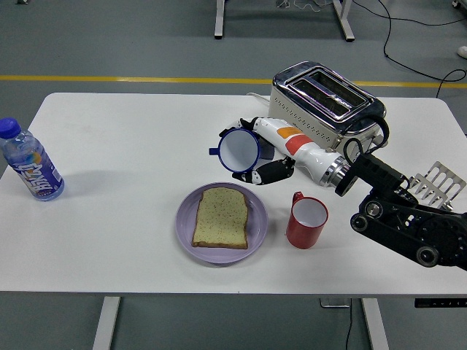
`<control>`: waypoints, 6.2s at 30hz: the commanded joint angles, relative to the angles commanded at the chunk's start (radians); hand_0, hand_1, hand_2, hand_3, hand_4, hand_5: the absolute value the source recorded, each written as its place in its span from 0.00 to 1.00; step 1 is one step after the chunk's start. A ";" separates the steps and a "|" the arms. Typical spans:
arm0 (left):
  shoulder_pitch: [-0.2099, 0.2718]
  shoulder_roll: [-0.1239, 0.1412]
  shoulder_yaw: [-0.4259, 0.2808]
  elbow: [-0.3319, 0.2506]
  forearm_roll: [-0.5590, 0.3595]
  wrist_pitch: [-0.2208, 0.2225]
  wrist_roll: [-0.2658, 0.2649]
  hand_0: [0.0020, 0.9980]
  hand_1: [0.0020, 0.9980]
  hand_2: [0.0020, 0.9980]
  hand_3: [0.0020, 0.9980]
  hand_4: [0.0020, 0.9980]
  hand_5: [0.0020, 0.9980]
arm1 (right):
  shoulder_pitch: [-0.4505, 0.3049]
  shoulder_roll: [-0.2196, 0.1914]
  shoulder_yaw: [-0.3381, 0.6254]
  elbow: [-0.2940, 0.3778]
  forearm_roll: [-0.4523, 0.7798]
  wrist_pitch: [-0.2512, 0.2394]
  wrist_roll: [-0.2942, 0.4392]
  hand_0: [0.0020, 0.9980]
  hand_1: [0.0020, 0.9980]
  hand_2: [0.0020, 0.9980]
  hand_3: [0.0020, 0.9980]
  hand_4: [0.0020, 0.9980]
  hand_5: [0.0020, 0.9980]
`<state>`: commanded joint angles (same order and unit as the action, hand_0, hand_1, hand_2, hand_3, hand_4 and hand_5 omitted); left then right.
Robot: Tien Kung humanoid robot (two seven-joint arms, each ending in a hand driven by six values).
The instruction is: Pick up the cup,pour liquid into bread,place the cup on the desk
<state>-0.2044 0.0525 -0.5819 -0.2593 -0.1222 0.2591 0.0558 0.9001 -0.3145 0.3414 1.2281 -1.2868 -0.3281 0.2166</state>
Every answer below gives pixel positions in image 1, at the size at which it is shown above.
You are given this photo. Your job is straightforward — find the bread slice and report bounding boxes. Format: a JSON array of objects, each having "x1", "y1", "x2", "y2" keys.
[{"x1": 191, "y1": 187, "x2": 250, "y2": 251}]

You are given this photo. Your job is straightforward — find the white table leg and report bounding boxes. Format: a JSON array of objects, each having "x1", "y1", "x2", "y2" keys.
[
  {"x1": 360, "y1": 297, "x2": 390, "y2": 350},
  {"x1": 91, "y1": 296, "x2": 121, "y2": 350}
]

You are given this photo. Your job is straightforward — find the black cable under table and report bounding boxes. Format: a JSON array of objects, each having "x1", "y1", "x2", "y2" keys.
[{"x1": 344, "y1": 306, "x2": 355, "y2": 350}]

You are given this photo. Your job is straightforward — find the plastic drink bottle blue cap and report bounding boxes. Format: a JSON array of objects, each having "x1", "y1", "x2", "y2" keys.
[{"x1": 0, "y1": 117, "x2": 66, "y2": 202}]

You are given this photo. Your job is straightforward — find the thin black floor cable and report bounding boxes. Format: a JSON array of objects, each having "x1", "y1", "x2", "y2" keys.
[{"x1": 352, "y1": 0, "x2": 467, "y2": 27}]

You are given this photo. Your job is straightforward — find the cream and chrome toaster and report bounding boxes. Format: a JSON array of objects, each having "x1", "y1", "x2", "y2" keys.
[{"x1": 268, "y1": 61, "x2": 390, "y2": 161}]

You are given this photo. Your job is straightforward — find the long black floor cable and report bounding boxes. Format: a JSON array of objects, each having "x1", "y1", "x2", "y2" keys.
[{"x1": 377, "y1": 0, "x2": 467, "y2": 98}]

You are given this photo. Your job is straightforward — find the purple plate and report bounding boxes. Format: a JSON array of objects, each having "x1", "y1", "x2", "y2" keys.
[{"x1": 175, "y1": 182, "x2": 269, "y2": 265}]

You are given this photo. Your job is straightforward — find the metal toast rack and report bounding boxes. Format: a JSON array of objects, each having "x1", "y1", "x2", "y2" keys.
[{"x1": 410, "y1": 160, "x2": 467, "y2": 212}]

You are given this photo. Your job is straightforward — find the black desk control panel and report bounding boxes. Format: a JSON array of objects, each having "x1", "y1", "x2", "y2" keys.
[{"x1": 414, "y1": 297, "x2": 467, "y2": 309}]

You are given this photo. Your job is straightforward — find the white background desk leg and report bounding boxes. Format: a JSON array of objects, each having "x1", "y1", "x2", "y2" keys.
[
  {"x1": 213, "y1": 0, "x2": 227, "y2": 40},
  {"x1": 331, "y1": 0, "x2": 355, "y2": 42}
]

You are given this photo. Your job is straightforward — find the white toaster power cord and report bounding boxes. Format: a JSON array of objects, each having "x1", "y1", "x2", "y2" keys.
[{"x1": 246, "y1": 92, "x2": 271, "y2": 107}]

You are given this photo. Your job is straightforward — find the red enamel cup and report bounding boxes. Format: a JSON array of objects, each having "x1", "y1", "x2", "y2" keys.
[{"x1": 285, "y1": 190, "x2": 329, "y2": 250}]

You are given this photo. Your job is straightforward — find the blue enamel cup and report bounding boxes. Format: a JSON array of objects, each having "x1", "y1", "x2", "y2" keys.
[{"x1": 208, "y1": 126, "x2": 262, "y2": 173}]

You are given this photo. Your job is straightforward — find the grey bracket under table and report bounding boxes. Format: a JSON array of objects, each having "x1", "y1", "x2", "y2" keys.
[{"x1": 320, "y1": 297, "x2": 352, "y2": 309}]

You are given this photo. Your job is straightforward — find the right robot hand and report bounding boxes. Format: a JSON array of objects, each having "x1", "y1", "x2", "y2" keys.
[{"x1": 232, "y1": 116, "x2": 346, "y2": 187}]

